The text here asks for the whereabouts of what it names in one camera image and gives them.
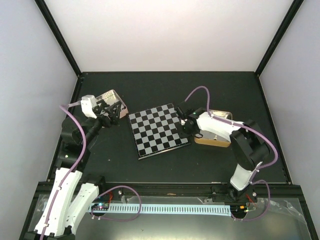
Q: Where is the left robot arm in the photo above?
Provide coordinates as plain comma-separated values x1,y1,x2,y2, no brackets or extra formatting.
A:
23,95,128,240

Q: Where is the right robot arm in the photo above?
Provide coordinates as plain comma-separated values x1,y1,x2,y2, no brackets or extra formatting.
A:
174,103,270,202

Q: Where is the left small circuit board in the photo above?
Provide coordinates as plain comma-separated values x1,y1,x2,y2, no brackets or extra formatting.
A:
91,202,109,211

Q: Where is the small circuit board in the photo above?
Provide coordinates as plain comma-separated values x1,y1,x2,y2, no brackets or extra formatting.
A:
91,202,109,211
230,205,257,214

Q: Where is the right small circuit board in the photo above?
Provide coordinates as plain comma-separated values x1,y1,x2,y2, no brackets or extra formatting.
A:
230,205,257,214

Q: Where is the pink tin box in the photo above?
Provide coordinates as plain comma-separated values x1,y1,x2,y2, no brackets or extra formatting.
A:
95,89,129,119

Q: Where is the gold tin box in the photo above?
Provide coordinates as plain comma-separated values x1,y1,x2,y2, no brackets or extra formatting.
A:
194,111,232,148

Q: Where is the black and silver chessboard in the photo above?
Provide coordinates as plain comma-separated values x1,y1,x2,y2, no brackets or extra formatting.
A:
128,103,191,160

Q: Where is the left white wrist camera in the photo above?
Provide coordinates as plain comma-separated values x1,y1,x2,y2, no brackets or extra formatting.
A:
80,95,97,119

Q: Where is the light blue slotted cable duct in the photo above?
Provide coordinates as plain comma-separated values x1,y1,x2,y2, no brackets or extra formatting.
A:
87,203,232,217

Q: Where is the left black frame post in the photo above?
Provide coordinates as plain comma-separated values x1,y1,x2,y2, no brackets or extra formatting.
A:
34,0,82,77

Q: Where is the black frame post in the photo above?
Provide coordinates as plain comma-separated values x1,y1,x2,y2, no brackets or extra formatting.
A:
255,0,304,77
34,0,82,77

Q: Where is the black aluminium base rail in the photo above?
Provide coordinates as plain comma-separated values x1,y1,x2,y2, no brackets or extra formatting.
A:
37,181,305,201

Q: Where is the right black frame post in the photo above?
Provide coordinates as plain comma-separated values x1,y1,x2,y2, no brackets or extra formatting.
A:
255,0,304,77

